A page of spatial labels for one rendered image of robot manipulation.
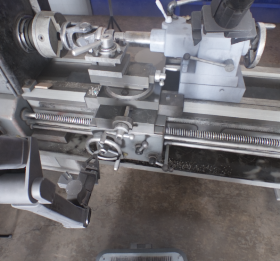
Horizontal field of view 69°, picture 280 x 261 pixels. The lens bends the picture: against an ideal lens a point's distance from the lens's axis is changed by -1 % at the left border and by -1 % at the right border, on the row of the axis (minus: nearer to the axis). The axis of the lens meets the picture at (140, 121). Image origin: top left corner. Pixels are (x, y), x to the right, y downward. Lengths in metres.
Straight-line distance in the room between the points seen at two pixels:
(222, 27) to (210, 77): 0.65
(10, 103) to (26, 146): 1.00
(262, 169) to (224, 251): 0.61
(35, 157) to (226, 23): 0.47
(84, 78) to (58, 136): 0.46
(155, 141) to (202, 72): 0.43
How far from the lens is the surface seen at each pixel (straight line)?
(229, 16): 0.48
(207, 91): 1.17
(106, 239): 1.69
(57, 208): 0.60
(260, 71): 1.55
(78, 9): 4.71
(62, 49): 1.30
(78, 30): 1.23
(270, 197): 1.99
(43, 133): 1.65
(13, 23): 1.37
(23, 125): 1.48
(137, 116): 1.03
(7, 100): 1.44
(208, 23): 0.51
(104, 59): 0.97
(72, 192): 0.76
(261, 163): 1.60
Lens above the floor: 1.63
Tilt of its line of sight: 49 degrees down
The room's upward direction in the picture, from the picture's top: 3 degrees counter-clockwise
